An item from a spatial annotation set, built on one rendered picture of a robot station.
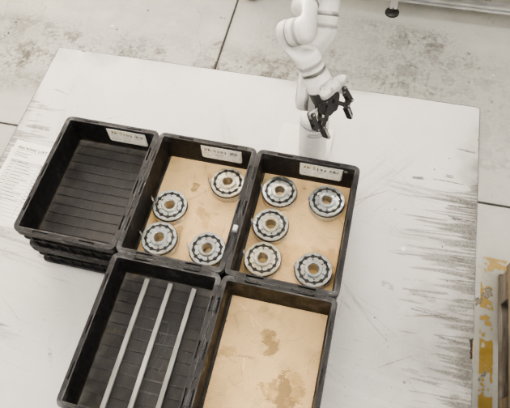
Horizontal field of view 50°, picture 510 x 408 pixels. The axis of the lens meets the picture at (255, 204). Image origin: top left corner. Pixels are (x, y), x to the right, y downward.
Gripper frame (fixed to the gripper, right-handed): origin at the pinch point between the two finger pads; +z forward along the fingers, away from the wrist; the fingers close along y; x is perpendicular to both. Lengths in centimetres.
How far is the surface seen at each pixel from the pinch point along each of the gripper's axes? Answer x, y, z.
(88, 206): -38, 67, -12
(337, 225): 8.4, 18.2, 20.0
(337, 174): 2.9, 8.5, 10.3
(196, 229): -14, 48, 4
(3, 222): -63, 90, -15
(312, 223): 4.0, 23.0, 16.9
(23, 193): -68, 79, -17
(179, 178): -29, 41, -4
